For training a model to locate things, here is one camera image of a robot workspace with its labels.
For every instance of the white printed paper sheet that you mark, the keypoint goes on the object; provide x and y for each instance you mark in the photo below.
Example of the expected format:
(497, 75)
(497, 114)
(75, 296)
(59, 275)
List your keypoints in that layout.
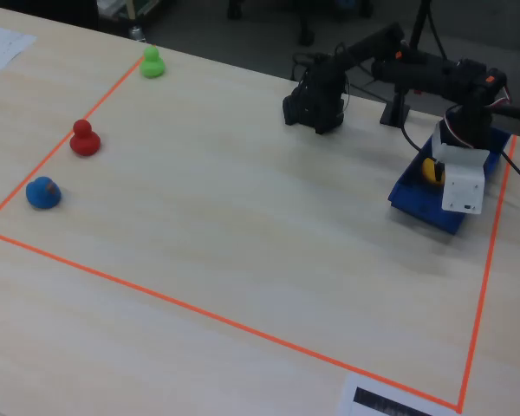
(0, 47)

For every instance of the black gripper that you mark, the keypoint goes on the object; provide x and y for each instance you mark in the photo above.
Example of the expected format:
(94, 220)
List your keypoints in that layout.
(440, 172)

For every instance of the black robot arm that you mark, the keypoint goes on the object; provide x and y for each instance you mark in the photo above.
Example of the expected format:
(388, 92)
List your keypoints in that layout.
(416, 71)

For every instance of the orange tape strip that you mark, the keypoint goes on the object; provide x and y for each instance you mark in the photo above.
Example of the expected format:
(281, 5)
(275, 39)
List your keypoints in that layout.
(488, 260)
(199, 311)
(47, 159)

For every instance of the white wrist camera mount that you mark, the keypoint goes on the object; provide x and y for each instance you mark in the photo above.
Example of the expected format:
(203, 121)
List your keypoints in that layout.
(463, 186)

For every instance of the white paper with black bar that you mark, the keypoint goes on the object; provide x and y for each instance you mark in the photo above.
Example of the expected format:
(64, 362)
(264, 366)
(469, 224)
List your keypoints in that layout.
(346, 403)

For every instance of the red rubber duck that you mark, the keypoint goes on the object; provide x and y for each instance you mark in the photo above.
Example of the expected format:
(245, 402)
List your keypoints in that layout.
(85, 143)

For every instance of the black camera stand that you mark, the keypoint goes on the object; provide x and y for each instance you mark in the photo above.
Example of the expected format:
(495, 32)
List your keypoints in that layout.
(394, 113)

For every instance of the yellow rubber duck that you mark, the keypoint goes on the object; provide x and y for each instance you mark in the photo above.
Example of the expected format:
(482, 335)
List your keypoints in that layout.
(428, 171)

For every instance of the blue rubber duck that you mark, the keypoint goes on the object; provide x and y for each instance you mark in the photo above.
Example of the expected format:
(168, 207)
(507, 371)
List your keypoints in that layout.
(43, 195)

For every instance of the green rubber duck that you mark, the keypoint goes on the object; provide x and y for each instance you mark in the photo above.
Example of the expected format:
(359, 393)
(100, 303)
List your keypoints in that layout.
(152, 67)

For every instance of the small clear bottle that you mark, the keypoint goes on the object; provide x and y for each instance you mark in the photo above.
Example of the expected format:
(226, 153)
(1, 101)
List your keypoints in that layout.
(137, 34)

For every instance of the blue plastic box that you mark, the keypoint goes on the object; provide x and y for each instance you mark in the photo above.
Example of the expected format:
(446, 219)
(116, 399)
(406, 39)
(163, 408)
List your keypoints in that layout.
(416, 203)

